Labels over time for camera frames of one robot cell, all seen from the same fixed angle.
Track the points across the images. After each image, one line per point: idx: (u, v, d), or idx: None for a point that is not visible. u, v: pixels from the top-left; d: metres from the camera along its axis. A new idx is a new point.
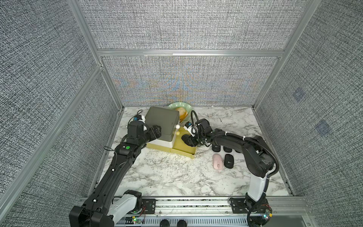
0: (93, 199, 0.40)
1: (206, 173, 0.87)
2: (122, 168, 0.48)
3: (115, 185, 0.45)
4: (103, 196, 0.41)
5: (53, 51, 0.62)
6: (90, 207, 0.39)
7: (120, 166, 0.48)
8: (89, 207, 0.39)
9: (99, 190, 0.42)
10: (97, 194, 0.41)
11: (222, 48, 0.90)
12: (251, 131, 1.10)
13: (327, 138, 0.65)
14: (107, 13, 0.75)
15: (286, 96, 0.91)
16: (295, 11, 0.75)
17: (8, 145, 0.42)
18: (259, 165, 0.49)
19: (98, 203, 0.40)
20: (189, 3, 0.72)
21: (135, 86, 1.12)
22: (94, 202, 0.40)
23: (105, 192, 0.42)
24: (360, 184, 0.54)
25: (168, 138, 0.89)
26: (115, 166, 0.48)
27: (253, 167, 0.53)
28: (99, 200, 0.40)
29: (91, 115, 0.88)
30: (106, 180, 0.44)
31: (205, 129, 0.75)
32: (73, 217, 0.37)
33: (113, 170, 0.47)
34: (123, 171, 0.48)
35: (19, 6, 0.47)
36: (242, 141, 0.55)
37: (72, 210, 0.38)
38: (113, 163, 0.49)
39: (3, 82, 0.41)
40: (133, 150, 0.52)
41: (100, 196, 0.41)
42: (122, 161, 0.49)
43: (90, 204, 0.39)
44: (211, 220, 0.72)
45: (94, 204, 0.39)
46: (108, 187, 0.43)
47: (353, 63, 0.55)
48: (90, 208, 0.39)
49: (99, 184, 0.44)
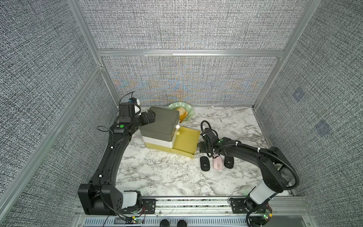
0: (99, 175, 0.41)
1: (206, 173, 0.87)
2: (119, 145, 0.48)
3: (117, 160, 0.46)
4: (108, 171, 0.42)
5: (53, 51, 0.62)
6: (98, 181, 0.40)
7: (118, 143, 0.49)
8: (96, 183, 0.40)
9: (103, 167, 0.43)
10: (102, 170, 0.42)
11: (223, 48, 0.90)
12: (251, 131, 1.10)
13: (328, 138, 0.65)
14: (107, 13, 0.75)
15: (286, 96, 0.91)
16: (295, 11, 0.75)
17: (8, 145, 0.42)
18: (279, 180, 0.44)
19: (105, 177, 0.41)
20: (189, 3, 0.72)
21: (135, 86, 1.12)
22: (100, 177, 0.41)
23: (108, 167, 0.43)
24: (360, 184, 0.54)
25: (168, 138, 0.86)
26: (114, 144, 0.48)
27: (269, 181, 0.48)
28: (106, 175, 0.41)
29: (91, 115, 0.88)
30: (108, 157, 0.45)
31: (211, 139, 0.70)
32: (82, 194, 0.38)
33: (112, 147, 0.47)
34: (122, 147, 0.49)
35: (19, 6, 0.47)
36: (257, 153, 0.51)
37: (80, 188, 0.39)
38: (110, 141, 0.49)
39: (3, 82, 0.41)
40: (128, 129, 0.52)
41: (105, 172, 0.42)
42: (119, 138, 0.49)
43: (97, 179, 0.41)
44: (211, 220, 0.72)
45: (101, 178, 0.41)
46: (111, 162, 0.44)
47: (353, 63, 0.55)
48: (98, 183, 0.40)
49: (101, 161, 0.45)
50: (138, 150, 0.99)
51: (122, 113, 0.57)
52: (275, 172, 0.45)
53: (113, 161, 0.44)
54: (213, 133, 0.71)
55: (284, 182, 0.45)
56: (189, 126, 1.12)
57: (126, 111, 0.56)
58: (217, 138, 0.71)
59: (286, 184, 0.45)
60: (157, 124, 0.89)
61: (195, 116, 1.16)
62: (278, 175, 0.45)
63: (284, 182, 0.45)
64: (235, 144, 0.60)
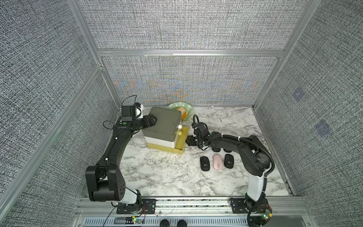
0: (105, 158, 0.45)
1: (206, 173, 0.87)
2: (123, 136, 0.53)
3: (121, 148, 0.50)
4: (113, 156, 0.46)
5: (53, 51, 0.62)
6: (104, 164, 0.44)
7: (123, 135, 0.54)
8: (102, 165, 0.43)
9: (108, 152, 0.47)
10: (108, 155, 0.46)
11: (222, 48, 0.90)
12: (251, 131, 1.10)
13: (327, 138, 0.65)
14: (107, 13, 0.75)
15: (286, 96, 0.91)
16: (295, 11, 0.75)
17: (8, 145, 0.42)
18: (255, 163, 0.50)
19: (110, 161, 0.44)
20: (189, 3, 0.72)
21: (135, 86, 1.12)
22: (106, 161, 0.44)
23: (114, 152, 0.47)
24: (360, 184, 0.54)
25: (169, 138, 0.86)
26: (118, 135, 0.54)
27: (248, 166, 0.54)
28: (111, 159, 0.45)
29: (91, 115, 0.88)
30: (113, 145, 0.50)
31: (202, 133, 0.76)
32: (90, 174, 0.42)
33: (116, 138, 0.52)
34: (125, 138, 0.54)
35: (19, 6, 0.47)
36: (237, 141, 0.56)
37: (87, 169, 0.42)
38: (114, 133, 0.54)
39: (3, 82, 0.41)
40: (130, 126, 0.58)
41: (110, 156, 0.46)
42: (122, 132, 0.55)
43: (103, 162, 0.44)
44: (211, 220, 0.72)
45: (107, 161, 0.44)
46: (116, 149, 0.48)
47: (353, 63, 0.55)
48: (104, 164, 0.43)
49: (106, 148, 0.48)
50: (138, 150, 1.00)
51: (124, 114, 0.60)
52: (253, 157, 0.50)
53: (118, 148, 0.49)
54: (205, 126, 0.77)
55: (260, 165, 0.50)
56: (189, 126, 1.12)
57: (128, 111, 0.64)
58: (208, 132, 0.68)
59: (262, 167, 0.50)
60: (159, 124, 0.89)
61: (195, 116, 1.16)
62: (253, 158, 0.50)
63: (261, 166, 0.50)
64: (221, 136, 0.65)
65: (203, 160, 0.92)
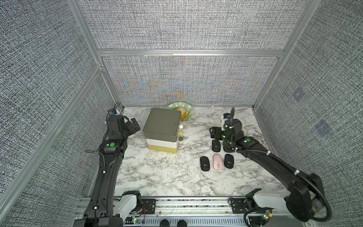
0: (94, 206, 0.38)
1: (206, 173, 0.87)
2: (112, 168, 0.44)
3: (111, 185, 0.43)
4: (103, 201, 0.39)
5: (53, 51, 0.62)
6: (94, 214, 0.37)
7: (111, 166, 0.45)
8: (92, 215, 0.37)
9: (97, 196, 0.40)
10: (96, 201, 0.39)
11: (222, 48, 0.90)
12: (251, 131, 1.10)
13: (328, 138, 0.65)
14: (107, 13, 0.75)
15: (286, 96, 0.91)
16: (295, 11, 0.75)
17: (8, 145, 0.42)
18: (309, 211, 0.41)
19: (100, 209, 0.38)
20: (189, 3, 0.72)
21: (135, 86, 1.12)
22: (95, 209, 0.38)
23: (103, 196, 0.40)
24: (360, 184, 0.54)
25: (170, 138, 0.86)
26: (105, 167, 0.44)
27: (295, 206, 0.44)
28: (100, 205, 0.38)
29: (91, 115, 0.88)
30: (101, 183, 0.42)
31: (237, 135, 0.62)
32: None
33: (105, 171, 0.43)
34: (114, 171, 0.45)
35: (19, 6, 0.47)
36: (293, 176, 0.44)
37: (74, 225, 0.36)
38: (102, 164, 0.45)
39: (3, 82, 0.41)
40: (120, 145, 0.48)
41: (99, 202, 0.39)
42: (111, 161, 0.45)
43: (91, 212, 0.37)
44: (211, 220, 0.72)
45: (97, 210, 0.38)
46: (105, 190, 0.41)
47: (353, 63, 0.55)
48: (93, 215, 0.37)
49: (94, 190, 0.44)
50: (138, 150, 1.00)
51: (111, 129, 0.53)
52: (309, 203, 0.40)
53: (108, 188, 0.41)
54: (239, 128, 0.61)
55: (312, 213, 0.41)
56: (189, 126, 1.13)
57: (116, 127, 0.52)
58: (242, 135, 0.63)
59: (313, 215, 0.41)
60: (159, 125, 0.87)
61: (195, 116, 1.16)
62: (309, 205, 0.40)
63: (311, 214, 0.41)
64: (266, 153, 0.52)
65: (203, 160, 0.92)
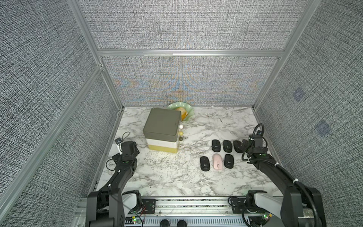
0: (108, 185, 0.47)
1: (206, 173, 0.87)
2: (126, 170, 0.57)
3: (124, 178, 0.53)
4: (116, 182, 0.49)
5: (53, 51, 0.62)
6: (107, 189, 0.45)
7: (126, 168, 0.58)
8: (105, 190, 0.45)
9: (112, 180, 0.50)
10: (111, 182, 0.48)
11: (222, 48, 0.90)
12: (251, 131, 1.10)
13: (328, 138, 0.65)
14: (107, 13, 0.75)
15: (286, 96, 0.91)
16: (295, 11, 0.75)
17: (8, 145, 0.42)
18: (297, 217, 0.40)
19: (113, 186, 0.47)
20: (189, 3, 0.72)
21: (135, 86, 1.12)
22: (109, 186, 0.46)
23: (117, 180, 0.50)
24: (360, 184, 0.54)
25: (170, 138, 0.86)
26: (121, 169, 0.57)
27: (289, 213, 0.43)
28: (115, 184, 0.47)
29: (91, 115, 0.88)
30: (116, 175, 0.53)
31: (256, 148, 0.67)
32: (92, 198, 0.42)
33: (119, 170, 0.56)
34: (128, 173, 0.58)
35: (19, 6, 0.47)
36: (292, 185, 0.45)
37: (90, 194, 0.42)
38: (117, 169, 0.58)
39: (3, 82, 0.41)
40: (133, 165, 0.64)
41: (113, 183, 0.48)
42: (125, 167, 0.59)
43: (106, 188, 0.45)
44: (211, 220, 0.72)
45: (110, 187, 0.46)
46: (119, 178, 0.51)
47: (353, 63, 0.55)
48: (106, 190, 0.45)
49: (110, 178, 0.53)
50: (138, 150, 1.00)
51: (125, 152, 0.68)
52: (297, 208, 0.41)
53: (121, 176, 0.52)
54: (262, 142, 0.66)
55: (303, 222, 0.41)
56: (189, 126, 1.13)
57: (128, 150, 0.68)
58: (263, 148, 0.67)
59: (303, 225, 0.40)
60: (159, 125, 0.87)
61: (195, 116, 1.16)
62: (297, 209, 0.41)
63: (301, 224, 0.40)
64: (273, 163, 0.56)
65: (203, 160, 0.92)
